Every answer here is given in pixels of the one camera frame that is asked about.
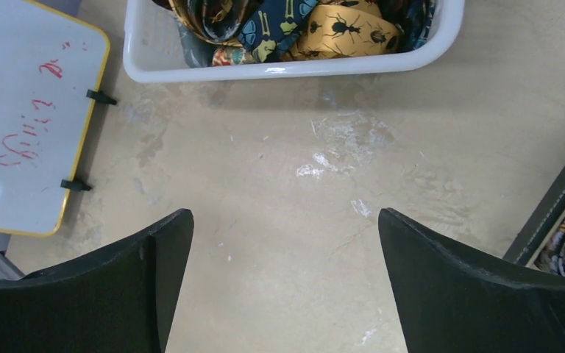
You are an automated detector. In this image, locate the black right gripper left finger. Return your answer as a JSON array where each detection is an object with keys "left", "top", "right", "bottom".
[{"left": 0, "top": 209, "right": 194, "bottom": 352}]

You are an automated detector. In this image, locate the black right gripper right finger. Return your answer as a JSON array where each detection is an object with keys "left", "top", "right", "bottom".
[{"left": 378, "top": 208, "right": 565, "bottom": 352}]

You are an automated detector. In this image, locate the navy blue shell pattern tie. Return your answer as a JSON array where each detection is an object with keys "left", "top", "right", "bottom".
[{"left": 238, "top": 0, "right": 319, "bottom": 63}]

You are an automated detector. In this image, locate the black tie display box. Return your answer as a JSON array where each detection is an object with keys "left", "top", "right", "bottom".
[{"left": 502, "top": 165, "right": 565, "bottom": 268}]

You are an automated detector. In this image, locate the white plastic basket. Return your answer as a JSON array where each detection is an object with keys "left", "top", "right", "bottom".
[{"left": 123, "top": 1, "right": 465, "bottom": 84}]

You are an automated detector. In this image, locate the yellow framed whiteboard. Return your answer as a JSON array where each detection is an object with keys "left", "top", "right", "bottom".
[{"left": 0, "top": 1, "right": 110, "bottom": 237}]

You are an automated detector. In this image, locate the dark brown patterned tie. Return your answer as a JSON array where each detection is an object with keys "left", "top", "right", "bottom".
[{"left": 152, "top": 0, "right": 263, "bottom": 47}]

